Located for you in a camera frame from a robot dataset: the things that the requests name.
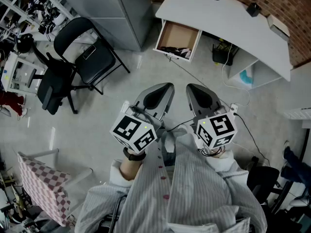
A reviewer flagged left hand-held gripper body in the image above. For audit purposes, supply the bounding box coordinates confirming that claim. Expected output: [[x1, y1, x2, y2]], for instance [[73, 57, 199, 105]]
[[109, 100, 168, 154]]

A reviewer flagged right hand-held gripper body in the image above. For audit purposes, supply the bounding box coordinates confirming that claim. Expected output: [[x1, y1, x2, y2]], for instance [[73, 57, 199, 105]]
[[191, 103, 238, 150]]

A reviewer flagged wooden drawer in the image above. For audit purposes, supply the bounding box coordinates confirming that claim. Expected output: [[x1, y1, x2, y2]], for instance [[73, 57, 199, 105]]
[[153, 19, 202, 63]]

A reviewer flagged person's right forearm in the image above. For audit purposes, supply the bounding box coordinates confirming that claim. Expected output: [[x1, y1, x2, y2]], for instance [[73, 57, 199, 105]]
[[209, 146, 232, 159]]

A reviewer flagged person's left forearm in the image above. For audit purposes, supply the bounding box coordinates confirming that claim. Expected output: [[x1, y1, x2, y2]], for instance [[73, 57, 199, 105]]
[[119, 147, 147, 182]]

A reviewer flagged white desk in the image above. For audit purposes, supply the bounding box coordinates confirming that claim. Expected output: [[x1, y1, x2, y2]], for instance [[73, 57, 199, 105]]
[[155, 0, 292, 90]]

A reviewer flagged black wristband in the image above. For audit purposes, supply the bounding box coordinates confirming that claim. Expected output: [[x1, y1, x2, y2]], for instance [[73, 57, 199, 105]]
[[122, 147, 147, 162]]

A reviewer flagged teal plastic object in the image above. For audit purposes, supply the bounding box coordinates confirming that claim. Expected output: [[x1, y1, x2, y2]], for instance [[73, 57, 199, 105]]
[[239, 69, 254, 85]]

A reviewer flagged black folding chair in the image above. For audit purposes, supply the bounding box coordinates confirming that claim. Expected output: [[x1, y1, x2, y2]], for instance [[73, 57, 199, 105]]
[[53, 17, 131, 96]]

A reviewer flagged grey striped shirt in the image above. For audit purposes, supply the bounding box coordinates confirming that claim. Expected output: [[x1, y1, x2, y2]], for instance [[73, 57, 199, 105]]
[[74, 125, 268, 233]]

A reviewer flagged black office chair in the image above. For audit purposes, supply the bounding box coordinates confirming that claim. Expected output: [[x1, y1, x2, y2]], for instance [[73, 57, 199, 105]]
[[16, 33, 94, 116], [246, 155, 294, 216]]

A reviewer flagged black smartphone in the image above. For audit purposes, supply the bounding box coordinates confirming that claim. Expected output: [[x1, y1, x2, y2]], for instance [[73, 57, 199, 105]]
[[82, 45, 97, 60]]

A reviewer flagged white ribbed panel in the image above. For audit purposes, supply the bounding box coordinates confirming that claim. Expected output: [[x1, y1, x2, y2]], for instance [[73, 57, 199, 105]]
[[283, 107, 311, 128]]

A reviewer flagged grey metal cabinet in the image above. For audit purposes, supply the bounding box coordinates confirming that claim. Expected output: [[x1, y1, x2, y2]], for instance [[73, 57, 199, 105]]
[[52, 0, 154, 52]]

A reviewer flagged beige box device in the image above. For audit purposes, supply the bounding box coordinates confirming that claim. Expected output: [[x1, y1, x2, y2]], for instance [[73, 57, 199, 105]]
[[266, 15, 291, 42]]

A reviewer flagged small black box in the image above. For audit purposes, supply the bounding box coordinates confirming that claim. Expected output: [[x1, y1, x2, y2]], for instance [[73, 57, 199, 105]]
[[245, 2, 262, 18]]

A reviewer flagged pink checkered chair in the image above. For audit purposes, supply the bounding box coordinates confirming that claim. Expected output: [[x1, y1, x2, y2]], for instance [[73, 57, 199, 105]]
[[17, 148, 94, 228]]

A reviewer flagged small white table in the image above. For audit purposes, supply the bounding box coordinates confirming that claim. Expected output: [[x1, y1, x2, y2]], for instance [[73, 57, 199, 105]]
[[0, 51, 47, 97]]

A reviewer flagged cluttered tool bench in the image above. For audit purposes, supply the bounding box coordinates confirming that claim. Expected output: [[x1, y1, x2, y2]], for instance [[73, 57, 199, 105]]
[[0, 164, 37, 233]]

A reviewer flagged white cluttered shelf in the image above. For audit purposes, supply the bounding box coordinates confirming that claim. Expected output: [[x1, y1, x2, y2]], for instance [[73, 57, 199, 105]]
[[0, 0, 81, 43]]

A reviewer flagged short black cable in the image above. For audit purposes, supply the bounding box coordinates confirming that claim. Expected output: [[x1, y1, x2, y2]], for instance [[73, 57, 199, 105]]
[[167, 119, 195, 133]]

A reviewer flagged white cable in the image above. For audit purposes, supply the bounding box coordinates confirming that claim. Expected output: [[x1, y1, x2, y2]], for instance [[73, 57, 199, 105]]
[[220, 42, 251, 107]]

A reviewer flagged black wrist cord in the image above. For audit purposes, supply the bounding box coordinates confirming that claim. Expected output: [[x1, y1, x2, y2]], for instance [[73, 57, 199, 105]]
[[198, 146, 223, 157]]

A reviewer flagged long black cable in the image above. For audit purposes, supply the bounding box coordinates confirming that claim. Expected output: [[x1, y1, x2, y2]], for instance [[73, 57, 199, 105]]
[[234, 112, 271, 167]]

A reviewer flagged black wire basket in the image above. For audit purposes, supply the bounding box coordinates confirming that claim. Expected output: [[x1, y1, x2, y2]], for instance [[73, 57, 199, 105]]
[[212, 42, 240, 67]]

